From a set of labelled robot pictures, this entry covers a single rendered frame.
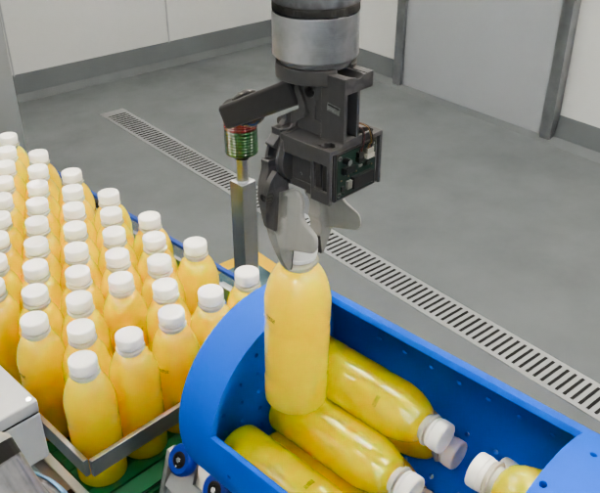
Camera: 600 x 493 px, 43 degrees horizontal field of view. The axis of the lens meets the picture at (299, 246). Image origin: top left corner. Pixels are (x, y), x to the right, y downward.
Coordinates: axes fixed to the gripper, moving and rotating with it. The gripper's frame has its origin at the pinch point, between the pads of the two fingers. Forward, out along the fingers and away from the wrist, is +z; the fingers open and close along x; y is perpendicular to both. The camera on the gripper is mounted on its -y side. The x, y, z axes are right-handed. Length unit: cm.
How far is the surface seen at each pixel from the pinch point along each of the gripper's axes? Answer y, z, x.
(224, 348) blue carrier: -8.7, 16.0, -3.7
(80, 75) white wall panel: -410, 128, 207
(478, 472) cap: 21.7, 19.1, 3.5
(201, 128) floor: -293, 135, 214
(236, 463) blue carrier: -1.3, 25.3, -9.0
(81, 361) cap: -29.3, 25.2, -11.6
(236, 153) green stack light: -54, 19, 38
